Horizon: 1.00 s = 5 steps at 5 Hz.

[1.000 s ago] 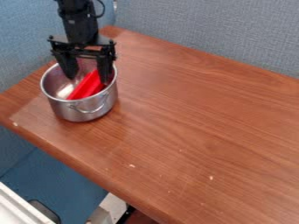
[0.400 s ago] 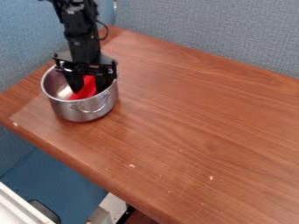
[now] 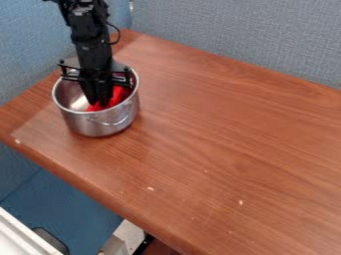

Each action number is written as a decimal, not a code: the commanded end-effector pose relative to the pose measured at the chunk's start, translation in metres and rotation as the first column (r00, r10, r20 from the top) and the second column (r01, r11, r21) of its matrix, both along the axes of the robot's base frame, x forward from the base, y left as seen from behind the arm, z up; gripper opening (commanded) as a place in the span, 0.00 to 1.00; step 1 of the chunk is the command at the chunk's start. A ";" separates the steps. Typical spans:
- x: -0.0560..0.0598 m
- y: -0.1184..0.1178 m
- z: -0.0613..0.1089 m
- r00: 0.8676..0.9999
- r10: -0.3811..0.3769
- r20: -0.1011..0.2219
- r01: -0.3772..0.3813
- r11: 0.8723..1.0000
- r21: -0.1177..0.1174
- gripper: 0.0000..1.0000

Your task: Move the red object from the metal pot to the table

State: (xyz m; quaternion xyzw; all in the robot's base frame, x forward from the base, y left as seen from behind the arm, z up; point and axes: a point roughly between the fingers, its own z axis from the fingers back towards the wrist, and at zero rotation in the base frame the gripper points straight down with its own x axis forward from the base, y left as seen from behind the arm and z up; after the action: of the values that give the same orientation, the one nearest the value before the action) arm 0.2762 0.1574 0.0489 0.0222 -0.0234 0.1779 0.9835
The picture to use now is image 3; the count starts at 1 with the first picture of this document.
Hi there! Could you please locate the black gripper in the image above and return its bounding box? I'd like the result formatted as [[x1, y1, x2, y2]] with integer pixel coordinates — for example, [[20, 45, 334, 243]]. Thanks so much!
[[59, 29, 132, 108]]

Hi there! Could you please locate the red block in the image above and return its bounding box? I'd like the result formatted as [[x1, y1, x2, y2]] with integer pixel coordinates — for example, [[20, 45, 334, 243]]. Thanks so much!
[[87, 86, 132, 112]]

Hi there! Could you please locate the metal pot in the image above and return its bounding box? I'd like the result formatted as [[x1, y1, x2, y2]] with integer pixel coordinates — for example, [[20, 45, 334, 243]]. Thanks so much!
[[52, 69, 140, 137]]

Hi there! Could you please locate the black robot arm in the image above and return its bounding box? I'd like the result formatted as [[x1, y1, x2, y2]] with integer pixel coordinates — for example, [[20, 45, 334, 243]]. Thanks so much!
[[44, 0, 131, 108]]

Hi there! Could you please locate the white furniture edge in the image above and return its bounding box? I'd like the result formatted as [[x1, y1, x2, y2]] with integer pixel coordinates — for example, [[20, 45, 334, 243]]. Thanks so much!
[[0, 207, 63, 255]]

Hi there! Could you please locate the black cable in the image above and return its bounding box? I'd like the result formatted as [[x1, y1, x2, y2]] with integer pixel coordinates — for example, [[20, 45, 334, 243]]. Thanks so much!
[[105, 21, 123, 46]]

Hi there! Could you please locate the white table leg bracket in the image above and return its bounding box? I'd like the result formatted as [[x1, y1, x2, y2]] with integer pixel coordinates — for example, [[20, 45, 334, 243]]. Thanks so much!
[[97, 220, 147, 255]]

